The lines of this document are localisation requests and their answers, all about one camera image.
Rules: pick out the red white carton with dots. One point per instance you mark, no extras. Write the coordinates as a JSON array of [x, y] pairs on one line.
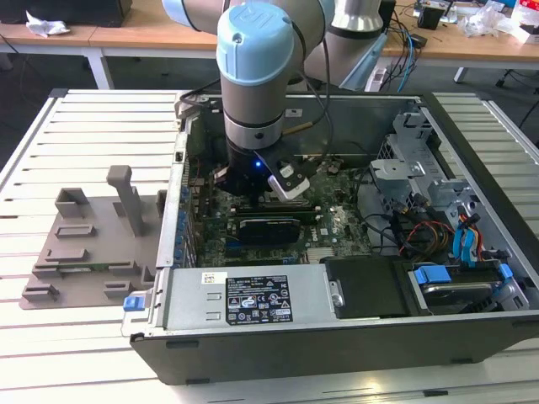
[[528, 8]]

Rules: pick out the black desktop tower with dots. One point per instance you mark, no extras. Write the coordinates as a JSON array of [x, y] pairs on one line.
[[387, 12]]

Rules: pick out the black plastic shroud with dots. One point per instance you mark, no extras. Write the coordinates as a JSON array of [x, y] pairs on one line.
[[370, 286]]

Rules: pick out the crumpled white paper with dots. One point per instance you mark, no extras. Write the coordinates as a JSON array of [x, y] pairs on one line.
[[42, 25]]

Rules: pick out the RAM slot white clips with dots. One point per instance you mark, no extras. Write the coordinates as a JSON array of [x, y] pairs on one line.
[[308, 217], [273, 209]]

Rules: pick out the green motherboard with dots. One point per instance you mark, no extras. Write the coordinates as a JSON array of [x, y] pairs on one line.
[[337, 227]]

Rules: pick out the grey parts rack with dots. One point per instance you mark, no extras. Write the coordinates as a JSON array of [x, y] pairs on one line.
[[113, 252]]

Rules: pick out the clear plastic bags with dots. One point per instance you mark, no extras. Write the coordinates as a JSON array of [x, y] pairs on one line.
[[484, 19]]

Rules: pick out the silver power supply unit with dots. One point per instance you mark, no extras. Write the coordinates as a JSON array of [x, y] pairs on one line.
[[185, 294]]

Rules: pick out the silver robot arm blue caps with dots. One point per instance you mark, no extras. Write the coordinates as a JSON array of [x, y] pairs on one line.
[[252, 109]]

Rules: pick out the black graphics card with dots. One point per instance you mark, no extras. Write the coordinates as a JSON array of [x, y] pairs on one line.
[[269, 230]]

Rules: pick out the blue case latch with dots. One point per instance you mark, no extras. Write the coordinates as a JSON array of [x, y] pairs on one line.
[[132, 304]]

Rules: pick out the black power adapter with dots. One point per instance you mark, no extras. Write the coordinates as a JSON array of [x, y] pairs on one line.
[[419, 40]]

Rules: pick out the hard disk in blue carrier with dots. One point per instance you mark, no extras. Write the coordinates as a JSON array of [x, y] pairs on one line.
[[433, 275]]

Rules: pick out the metal drive cage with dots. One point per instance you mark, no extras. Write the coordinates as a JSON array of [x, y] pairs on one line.
[[396, 170]]

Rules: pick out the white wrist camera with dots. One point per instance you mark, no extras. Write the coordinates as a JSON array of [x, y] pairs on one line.
[[295, 192]]

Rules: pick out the large black box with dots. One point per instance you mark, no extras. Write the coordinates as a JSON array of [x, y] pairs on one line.
[[63, 10]]

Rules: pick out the white power strip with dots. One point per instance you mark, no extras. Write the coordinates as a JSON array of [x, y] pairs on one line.
[[377, 80]]

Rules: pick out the black PC case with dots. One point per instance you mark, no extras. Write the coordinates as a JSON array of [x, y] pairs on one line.
[[295, 353]]

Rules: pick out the silver chipset heatsink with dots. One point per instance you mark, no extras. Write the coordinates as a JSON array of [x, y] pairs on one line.
[[321, 255]]

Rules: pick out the green RAM stick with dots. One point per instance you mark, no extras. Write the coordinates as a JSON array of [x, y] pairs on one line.
[[105, 266]]

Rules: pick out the RAM slot black clips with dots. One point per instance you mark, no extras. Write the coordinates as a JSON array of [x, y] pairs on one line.
[[273, 213], [286, 205]]

